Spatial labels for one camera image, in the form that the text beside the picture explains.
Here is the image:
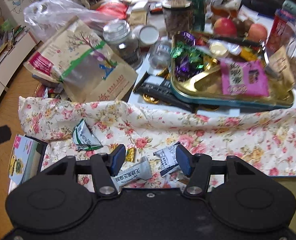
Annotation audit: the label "white black-print snack packet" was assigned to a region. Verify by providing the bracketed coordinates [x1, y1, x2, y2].
[153, 142, 180, 177]

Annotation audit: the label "grey white snack bar packet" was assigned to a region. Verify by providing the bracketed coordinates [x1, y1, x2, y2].
[111, 157, 152, 189]

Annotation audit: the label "gold wrapped candy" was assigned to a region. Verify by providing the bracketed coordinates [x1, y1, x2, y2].
[125, 147, 136, 163]

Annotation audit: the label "colourful box at left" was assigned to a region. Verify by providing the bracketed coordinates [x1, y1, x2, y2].
[8, 134, 48, 185]

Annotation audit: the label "green white snack packet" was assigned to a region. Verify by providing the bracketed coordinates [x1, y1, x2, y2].
[72, 119, 103, 151]

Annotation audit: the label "gold teal tin tray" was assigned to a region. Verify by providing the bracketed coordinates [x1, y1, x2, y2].
[171, 31, 294, 110]

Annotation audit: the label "gold coin chocolate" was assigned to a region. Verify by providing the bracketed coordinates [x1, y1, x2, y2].
[143, 94, 159, 104]

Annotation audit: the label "floral cloth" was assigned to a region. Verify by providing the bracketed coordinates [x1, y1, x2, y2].
[18, 97, 296, 188]

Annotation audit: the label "black snack bag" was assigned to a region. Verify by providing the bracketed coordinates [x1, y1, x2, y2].
[133, 72, 198, 113]

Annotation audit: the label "purple wrapped candy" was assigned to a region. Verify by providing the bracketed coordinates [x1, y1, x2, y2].
[175, 31, 196, 80]

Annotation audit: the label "large kraft paper snack bag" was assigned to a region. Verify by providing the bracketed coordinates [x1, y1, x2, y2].
[24, 17, 138, 103]

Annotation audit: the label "pink snack packet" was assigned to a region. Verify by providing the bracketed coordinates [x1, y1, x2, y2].
[220, 60, 269, 97]

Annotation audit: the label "green wrapped candies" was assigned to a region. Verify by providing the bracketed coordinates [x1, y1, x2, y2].
[170, 41, 204, 69]

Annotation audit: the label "small clear glass jar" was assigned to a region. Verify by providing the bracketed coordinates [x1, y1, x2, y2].
[149, 40, 171, 69]

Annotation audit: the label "clear plastic bag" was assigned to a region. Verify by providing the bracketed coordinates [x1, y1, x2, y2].
[23, 0, 117, 42]

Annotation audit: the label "glass jar silver lid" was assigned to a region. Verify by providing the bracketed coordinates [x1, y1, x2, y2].
[103, 20, 143, 69]

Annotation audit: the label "beige paper snack packet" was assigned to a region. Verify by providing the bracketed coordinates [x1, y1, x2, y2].
[265, 46, 295, 89]

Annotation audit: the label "white round lid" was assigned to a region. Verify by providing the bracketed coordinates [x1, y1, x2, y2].
[133, 25, 159, 46]

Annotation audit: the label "red apple left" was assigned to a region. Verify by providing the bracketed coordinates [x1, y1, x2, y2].
[213, 17, 237, 37]

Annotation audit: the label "red apple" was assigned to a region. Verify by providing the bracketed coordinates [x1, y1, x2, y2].
[247, 23, 268, 42]
[213, 17, 237, 37]

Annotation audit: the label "brown kiwi fruit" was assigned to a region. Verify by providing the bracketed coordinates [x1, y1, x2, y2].
[232, 18, 254, 37]

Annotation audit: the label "red apple right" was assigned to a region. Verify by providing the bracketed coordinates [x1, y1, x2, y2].
[247, 23, 268, 42]

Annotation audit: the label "dark jar wooden lid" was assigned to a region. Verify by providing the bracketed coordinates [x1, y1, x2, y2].
[162, 0, 191, 39]

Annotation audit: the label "red plastic bag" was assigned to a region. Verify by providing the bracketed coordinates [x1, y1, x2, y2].
[96, 2, 128, 20]

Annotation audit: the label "green drink can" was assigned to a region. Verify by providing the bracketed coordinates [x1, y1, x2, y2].
[188, 0, 205, 31]

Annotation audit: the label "red snack tube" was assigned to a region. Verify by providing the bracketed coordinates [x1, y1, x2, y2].
[266, 9, 296, 55]

